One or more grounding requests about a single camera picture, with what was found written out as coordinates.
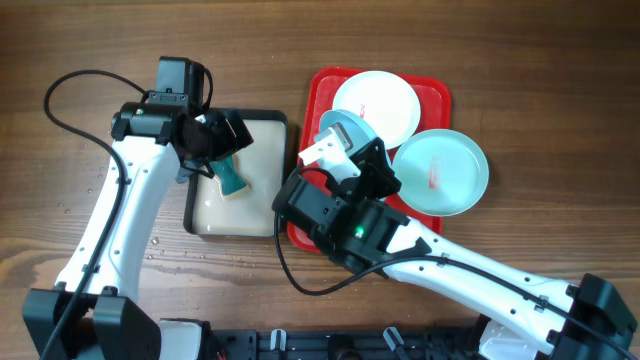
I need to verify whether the green yellow scrub sponge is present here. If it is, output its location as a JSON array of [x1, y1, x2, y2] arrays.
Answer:
[[209, 155, 247, 196]]

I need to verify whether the light blue round plate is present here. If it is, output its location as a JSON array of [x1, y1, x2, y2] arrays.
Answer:
[[314, 110, 381, 158]]

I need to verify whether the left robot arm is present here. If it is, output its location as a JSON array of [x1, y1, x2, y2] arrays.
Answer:
[[22, 57, 253, 359]]

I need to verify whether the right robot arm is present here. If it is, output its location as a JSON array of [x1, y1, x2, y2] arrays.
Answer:
[[273, 138, 638, 359]]

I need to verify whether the black water basin tray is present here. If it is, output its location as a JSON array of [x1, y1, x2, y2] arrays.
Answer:
[[183, 109, 288, 238]]

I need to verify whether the red plastic serving tray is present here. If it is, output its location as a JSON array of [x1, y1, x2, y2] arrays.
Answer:
[[299, 66, 452, 235]]

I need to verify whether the pale green round plate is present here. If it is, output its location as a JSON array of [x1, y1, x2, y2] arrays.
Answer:
[[392, 129, 489, 217]]

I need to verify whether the white round plate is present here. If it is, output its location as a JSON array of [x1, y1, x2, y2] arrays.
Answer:
[[332, 71, 421, 149]]

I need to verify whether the right black cable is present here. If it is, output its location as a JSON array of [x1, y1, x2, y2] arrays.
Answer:
[[272, 167, 640, 360]]

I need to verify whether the black cable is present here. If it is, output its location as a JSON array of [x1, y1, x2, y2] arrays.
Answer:
[[272, 167, 640, 360], [38, 68, 151, 360]]

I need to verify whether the left black cable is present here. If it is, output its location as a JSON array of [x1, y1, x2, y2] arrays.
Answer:
[[38, 68, 151, 360]]

